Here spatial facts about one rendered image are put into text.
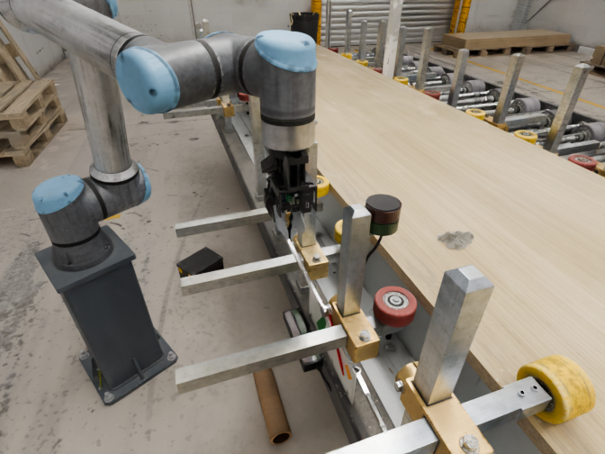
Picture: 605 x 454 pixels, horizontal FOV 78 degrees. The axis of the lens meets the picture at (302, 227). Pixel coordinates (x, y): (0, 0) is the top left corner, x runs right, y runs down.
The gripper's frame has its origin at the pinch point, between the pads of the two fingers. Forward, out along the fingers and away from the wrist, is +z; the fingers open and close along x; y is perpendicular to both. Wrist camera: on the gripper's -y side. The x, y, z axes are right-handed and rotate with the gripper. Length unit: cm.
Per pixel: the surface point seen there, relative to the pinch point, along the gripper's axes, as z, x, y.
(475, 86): 15, 156, -127
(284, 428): 90, -2, -7
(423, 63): -1, 116, -126
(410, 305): 7.2, 17.4, 20.6
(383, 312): 7.5, 12.2, 20.2
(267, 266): 13.1, -3.6, -5.8
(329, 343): 12.5, 1.6, 19.8
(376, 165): 8, 41, -37
